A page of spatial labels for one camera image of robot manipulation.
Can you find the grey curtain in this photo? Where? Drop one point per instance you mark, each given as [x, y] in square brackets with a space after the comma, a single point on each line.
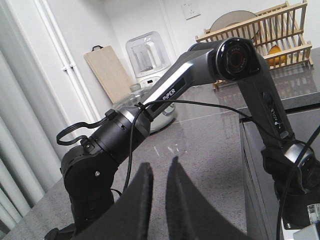
[19, 186]

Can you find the glass jar with lid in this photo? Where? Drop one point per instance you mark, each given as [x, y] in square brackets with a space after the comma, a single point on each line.
[133, 97]

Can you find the white wall pipes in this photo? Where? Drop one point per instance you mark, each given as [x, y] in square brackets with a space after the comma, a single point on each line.
[69, 64]

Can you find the wooden cutting board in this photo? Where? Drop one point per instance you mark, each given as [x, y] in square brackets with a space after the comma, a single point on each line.
[110, 72]

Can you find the wooden dish rack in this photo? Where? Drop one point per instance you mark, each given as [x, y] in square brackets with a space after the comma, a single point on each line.
[281, 25]

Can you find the beige plate in rack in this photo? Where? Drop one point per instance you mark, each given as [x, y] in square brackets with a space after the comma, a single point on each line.
[231, 18]

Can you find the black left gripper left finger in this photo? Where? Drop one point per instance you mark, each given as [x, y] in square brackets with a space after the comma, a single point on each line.
[128, 218]

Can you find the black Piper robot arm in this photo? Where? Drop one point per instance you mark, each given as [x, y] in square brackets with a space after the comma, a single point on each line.
[97, 149]

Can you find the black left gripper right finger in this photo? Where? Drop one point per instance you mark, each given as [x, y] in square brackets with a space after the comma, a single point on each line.
[189, 215]

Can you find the yellow fruit in rack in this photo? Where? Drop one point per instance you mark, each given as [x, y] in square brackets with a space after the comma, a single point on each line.
[277, 60]

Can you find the white wall socket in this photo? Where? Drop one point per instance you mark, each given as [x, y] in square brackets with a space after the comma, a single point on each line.
[190, 9]

